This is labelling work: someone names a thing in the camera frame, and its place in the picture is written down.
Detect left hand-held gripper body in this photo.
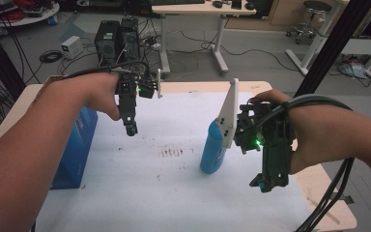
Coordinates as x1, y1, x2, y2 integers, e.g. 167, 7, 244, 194
115, 68, 163, 126

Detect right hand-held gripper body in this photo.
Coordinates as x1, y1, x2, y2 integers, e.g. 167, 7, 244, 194
215, 77, 294, 183

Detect blue bottle with white cap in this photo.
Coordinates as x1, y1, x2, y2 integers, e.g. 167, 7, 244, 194
199, 119, 228, 175

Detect blue cardboard box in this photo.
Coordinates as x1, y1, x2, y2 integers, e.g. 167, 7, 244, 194
33, 74, 100, 190

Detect person's right hand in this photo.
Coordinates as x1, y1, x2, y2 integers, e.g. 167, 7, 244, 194
249, 89, 310, 176

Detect person's left hand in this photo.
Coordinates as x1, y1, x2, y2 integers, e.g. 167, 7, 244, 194
78, 72, 122, 122

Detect large black computer tower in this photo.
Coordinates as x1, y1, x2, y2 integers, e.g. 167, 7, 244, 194
94, 19, 122, 68

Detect white power strip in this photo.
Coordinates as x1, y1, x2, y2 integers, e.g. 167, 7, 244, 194
144, 36, 162, 51

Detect narrow black computer tower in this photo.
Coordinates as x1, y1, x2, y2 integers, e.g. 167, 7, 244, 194
119, 16, 141, 63

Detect grey tape strip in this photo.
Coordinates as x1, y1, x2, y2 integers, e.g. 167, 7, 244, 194
336, 194, 356, 205

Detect white power supply box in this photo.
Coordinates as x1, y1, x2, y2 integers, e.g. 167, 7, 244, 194
60, 35, 84, 60

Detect white foam mat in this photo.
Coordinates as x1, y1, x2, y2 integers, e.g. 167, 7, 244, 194
35, 91, 313, 232

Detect black keyboard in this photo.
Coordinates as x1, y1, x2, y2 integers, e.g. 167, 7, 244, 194
149, 0, 206, 6

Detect pale blue plastic bag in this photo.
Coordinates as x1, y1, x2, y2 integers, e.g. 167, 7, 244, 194
337, 60, 369, 80

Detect wooden desk with white legs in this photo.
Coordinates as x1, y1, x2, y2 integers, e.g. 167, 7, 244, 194
151, 0, 258, 77

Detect round white table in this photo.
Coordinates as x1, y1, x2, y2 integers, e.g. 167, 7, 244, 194
0, 1, 61, 28

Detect office chair base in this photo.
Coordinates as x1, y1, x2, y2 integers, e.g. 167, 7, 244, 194
285, 0, 333, 45

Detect black right gripper cable bundle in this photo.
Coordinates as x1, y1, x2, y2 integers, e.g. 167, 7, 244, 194
254, 93, 357, 232

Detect coiled black cable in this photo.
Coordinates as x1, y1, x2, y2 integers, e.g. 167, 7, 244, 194
39, 49, 64, 64

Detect long black floor cable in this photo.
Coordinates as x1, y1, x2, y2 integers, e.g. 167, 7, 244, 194
168, 30, 301, 73

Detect black aluminium post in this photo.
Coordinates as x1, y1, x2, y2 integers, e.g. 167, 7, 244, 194
294, 0, 371, 98

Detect black frame post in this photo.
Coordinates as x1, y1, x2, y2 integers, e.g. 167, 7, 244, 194
0, 13, 27, 102

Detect white desk frame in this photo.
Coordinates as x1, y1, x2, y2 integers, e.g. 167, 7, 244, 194
285, 0, 371, 77

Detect red cable bundle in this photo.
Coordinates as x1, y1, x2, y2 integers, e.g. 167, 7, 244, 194
0, 9, 26, 23

